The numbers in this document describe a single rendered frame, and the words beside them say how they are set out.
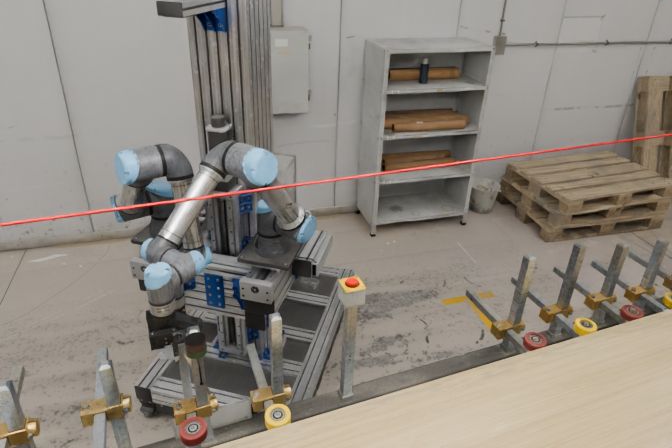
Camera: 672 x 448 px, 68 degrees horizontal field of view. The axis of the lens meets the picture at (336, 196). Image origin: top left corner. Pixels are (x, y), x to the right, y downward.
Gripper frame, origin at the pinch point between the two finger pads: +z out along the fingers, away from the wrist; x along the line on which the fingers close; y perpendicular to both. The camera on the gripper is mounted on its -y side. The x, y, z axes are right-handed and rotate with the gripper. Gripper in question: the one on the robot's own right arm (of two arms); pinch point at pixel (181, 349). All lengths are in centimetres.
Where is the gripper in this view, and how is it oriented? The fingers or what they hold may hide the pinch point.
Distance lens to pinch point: 204.3
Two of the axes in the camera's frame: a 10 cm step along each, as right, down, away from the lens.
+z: -0.3, 8.9, 4.6
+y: -3.6, -4.4, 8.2
